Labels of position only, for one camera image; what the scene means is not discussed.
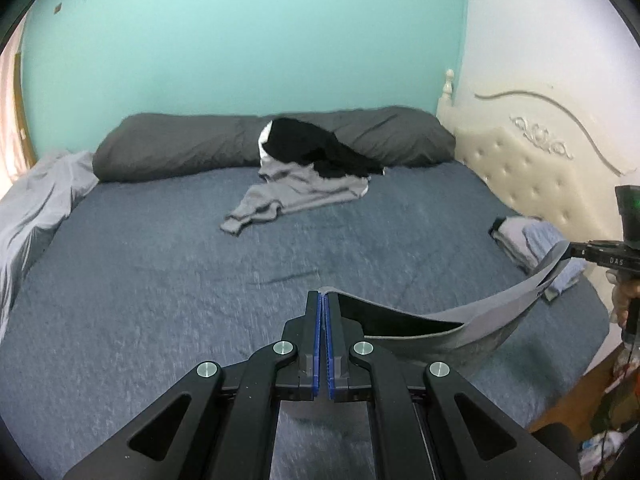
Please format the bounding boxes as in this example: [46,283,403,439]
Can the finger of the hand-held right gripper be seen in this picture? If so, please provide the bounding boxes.
[566,241,601,263]

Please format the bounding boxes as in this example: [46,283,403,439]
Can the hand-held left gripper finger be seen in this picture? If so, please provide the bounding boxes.
[322,293,583,480]
[62,291,321,480]

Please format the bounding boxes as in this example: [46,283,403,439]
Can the grey pants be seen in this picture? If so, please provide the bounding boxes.
[320,241,572,380]

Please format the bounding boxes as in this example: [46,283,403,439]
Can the pile of folded clothes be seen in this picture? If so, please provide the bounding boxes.
[489,215,589,303]

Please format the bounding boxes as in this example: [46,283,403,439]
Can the person's right hand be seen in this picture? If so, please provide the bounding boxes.
[606,270,640,328]

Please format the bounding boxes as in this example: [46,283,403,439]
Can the cream tufted headboard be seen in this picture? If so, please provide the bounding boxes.
[436,70,632,281]

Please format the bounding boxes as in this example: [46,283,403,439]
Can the blue bedspread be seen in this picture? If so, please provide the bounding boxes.
[0,162,611,480]

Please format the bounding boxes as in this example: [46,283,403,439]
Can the light grey garment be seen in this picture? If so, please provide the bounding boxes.
[221,157,371,236]

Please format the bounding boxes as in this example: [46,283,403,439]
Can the black garment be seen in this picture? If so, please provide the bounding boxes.
[257,118,387,181]

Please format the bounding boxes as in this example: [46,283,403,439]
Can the dark grey long pillow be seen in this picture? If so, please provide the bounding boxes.
[92,106,457,183]

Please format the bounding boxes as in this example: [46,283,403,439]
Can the light grey bed sheet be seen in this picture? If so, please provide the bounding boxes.
[0,150,100,342]

